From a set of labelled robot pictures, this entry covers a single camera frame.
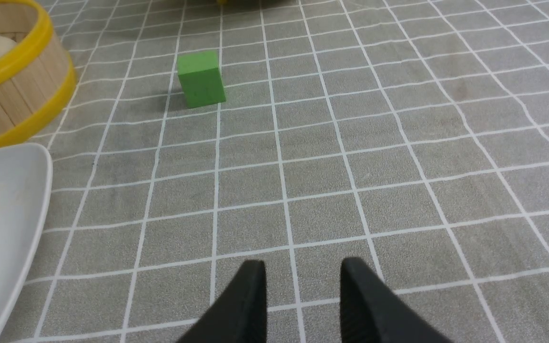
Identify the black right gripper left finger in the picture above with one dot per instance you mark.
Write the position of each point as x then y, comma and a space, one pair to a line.
239, 314

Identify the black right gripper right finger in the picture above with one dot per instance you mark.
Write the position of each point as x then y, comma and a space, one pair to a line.
370, 312

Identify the white square plate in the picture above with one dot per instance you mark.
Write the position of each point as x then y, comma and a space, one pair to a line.
26, 173

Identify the grey checked tablecloth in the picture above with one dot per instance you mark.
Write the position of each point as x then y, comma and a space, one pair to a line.
413, 134

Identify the green wooden cube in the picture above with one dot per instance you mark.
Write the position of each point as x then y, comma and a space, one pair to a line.
200, 78

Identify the bamboo steamer basket yellow rim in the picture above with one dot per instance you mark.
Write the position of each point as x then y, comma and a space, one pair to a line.
37, 75

